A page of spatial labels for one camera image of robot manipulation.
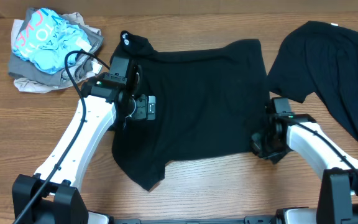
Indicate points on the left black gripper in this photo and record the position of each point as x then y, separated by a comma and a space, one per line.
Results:
142, 112

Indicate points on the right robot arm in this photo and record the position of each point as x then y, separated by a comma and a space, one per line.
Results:
337, 170

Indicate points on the black garment at right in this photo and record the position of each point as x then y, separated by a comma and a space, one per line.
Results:
320, 58

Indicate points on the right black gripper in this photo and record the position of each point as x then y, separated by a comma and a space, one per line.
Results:
256, 144

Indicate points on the black t-shirt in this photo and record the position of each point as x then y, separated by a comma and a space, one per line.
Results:
208, 104

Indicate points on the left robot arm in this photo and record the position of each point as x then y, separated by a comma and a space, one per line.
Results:
52, 194

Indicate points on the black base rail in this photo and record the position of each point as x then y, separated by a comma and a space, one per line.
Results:
261, 219

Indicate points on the light blue printed shirt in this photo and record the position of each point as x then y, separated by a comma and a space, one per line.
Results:
46, 40

